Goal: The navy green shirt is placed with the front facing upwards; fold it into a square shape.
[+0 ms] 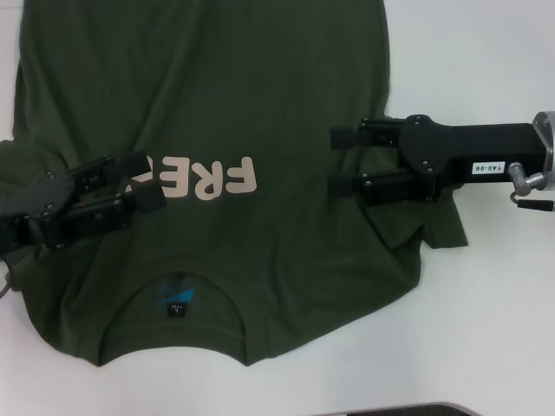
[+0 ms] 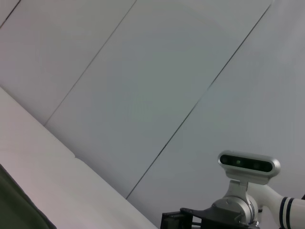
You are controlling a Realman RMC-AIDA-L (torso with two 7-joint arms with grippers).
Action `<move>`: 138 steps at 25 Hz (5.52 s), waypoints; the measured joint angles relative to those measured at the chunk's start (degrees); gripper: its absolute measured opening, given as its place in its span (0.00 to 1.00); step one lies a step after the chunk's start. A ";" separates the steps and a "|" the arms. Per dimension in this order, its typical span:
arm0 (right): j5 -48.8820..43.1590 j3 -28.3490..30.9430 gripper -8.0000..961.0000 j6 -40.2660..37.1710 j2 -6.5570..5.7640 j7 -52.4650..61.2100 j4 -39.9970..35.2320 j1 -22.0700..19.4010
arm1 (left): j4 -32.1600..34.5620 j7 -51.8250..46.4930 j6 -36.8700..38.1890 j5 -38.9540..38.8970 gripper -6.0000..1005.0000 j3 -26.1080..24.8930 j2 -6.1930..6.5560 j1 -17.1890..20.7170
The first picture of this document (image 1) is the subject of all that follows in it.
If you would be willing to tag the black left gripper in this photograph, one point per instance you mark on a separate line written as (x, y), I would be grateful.
(39, 195)

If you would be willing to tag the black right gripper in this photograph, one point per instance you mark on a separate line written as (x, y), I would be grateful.
(477, 147)

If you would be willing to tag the dark green printed t-shirt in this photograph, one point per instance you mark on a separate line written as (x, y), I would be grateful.
(260, 86)

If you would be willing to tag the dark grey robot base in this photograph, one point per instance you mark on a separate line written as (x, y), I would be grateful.
(412, 409)

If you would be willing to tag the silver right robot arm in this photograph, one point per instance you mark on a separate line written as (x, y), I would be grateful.
(547, 125)

